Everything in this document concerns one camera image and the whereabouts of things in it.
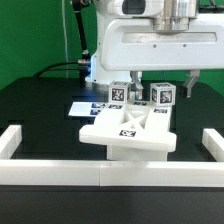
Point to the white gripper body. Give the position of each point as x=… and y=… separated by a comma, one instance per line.
x=159, y=35

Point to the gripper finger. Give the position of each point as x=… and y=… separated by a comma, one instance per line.
x=136, y=77
x=193, y=76

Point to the small tagged cube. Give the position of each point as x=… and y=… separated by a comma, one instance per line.
x=119, y=92
x=162, y=94

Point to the white chair back frame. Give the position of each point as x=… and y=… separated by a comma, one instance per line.
x=142, y=127

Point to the white chair seat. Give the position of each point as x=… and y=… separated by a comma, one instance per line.
x=131, y=154

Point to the white tag base sheet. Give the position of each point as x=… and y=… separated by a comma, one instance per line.
x=87, y=109

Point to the white right fence wall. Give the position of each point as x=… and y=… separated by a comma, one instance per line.
x=214, y=143

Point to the white fence wall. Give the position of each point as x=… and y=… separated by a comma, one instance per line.
x=90, y=173
x=10, y=140
x=214, y=143

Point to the white left fence wall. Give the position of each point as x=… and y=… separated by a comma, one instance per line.
x=10, y=140

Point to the white front fence wall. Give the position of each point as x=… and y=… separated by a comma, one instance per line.
x=90, y=173

